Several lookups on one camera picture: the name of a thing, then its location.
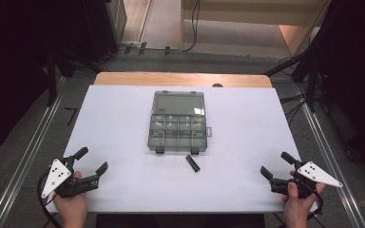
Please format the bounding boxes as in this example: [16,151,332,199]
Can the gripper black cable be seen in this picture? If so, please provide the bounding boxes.
[36,169,63,228]
[277,180,325,228]

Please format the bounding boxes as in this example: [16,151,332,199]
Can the aluminium floor rail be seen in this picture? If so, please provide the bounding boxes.
[293,84,365,228]
[0,77,67,228]

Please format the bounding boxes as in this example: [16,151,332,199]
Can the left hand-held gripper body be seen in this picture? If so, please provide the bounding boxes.
[40,156,101,200]

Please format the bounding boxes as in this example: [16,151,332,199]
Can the grey plastic compartment box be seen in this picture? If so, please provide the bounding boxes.
[147,90,213,156]

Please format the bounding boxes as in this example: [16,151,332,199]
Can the wooden table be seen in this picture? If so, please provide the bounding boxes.
[93,71,273,88]

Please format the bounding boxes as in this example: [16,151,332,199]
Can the small black bar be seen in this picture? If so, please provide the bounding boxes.
[184,154,202,173]

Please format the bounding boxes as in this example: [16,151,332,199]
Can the black metal stand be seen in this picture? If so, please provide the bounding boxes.
[264,47,329,113]
[42,47,104,107]

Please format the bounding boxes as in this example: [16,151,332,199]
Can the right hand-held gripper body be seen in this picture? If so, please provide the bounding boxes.
[270,160,344,200]

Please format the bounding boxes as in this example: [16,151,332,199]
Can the person's right hand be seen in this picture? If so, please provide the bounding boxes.
[281,170,326,228]

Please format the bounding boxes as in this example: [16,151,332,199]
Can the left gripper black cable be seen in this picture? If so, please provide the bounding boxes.
[36,169,63,228]

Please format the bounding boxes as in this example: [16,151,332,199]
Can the person's left hand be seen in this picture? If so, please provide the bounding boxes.
[52,170,89,228]

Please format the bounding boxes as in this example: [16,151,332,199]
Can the black floor cable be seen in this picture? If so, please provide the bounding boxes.
[120,0,202,53]

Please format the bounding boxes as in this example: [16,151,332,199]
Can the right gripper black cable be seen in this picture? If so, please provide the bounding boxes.
[277,180,325,228]

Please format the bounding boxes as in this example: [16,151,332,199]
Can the black floor cables bundle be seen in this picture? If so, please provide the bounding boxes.
[279,93,310,123]

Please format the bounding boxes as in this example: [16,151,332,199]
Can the white table board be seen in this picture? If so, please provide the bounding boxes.
[46,85,318,214]

